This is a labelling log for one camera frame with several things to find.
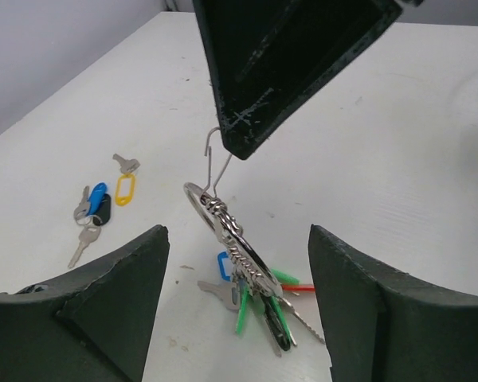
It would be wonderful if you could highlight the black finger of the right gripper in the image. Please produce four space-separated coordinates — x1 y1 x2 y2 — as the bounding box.
193 0 402 160

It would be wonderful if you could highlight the keyring with tagged keys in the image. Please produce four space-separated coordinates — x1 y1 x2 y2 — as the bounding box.
183 127 326 357

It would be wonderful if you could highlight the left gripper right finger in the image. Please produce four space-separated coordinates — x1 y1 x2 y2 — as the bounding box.
308 225 478 381

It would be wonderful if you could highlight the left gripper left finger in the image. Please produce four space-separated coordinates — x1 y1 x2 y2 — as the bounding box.
0 225 170 381

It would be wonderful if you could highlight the black tagged key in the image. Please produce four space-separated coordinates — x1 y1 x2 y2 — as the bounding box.
68 193 112 269

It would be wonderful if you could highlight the yellow tagged key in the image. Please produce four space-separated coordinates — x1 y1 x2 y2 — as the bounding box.
112 154 140 207

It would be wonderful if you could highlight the blue tagged key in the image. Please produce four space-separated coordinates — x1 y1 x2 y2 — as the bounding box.
72 182 108 225
197 251 241 311

